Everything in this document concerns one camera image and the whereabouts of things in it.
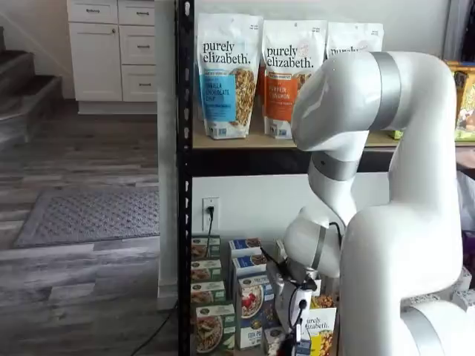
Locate white wall outlet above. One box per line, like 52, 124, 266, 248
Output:
201, 197, 220, 232

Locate wooden shelf board with bags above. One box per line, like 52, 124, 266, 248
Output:
191, 128, 475, 151

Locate purple package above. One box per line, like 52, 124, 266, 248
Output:
461, 229, 475, 266

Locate grey curtain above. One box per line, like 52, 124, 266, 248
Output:
442, 0, 475, 63

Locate blue purely elizabeth granola bag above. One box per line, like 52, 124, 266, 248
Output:
196, 13, 266, 142

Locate grey wooden stairs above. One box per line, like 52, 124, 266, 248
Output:
0, 25, 62, 149

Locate white drawer cabinet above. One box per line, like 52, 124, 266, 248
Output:
67, 0, 159, 116

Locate black power cord with plug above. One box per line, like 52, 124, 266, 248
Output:
205, 205, 217, 240

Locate black metal shelf frame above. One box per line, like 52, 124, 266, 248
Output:
174, 0, 475, 356

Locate green apple cinnamon oatmeal box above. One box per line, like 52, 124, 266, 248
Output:
194, 303, 237, 354
190, 234, 222, 261
190, 280, 227, 307
190, 258, 223, 283

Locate red purely elizabeth granola bag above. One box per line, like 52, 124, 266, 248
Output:
325, 22, 385, 61

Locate yellow purely elizabeth box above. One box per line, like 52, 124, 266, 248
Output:
301, 306, 338, 356
310, 293, 339, 311

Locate black floor cable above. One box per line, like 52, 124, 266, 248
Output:
129, 299, 180, 356

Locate white organic pantry box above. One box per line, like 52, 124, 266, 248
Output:
459, 266, 474, 294
452, 289, 475, 313

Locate orange purely elizabeth granola bag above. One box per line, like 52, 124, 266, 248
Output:
262, 19, 329, 140

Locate grey door mat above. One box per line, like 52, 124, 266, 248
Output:
12, 186, 162, 249

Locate green yellow snack boxes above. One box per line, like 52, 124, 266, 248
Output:
446, 60, 475, 142

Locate white plastic bag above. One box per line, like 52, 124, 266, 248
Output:
456, 170, 475, 231

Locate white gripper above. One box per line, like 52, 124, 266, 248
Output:
288, 288, 314, 356

